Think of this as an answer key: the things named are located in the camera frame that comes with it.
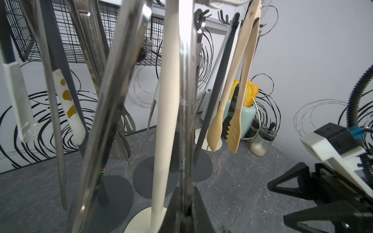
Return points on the dark grey rack stand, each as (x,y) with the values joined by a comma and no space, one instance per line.
(115,195)
(156,174)
(202,164)

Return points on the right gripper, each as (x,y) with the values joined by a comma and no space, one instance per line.
(342,197)

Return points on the small glass jar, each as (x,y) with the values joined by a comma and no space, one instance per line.
(262,143)

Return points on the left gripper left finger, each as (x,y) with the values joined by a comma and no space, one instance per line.
(172,219)

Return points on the cream rack stand front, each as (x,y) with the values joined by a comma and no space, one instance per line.
(149,220)

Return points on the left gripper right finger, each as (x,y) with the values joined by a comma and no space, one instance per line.
(200,220)

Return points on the black wire basket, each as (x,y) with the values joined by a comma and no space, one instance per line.
(28,49)

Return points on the dark cylinder in basket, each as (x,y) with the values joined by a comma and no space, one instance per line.
(144,50)

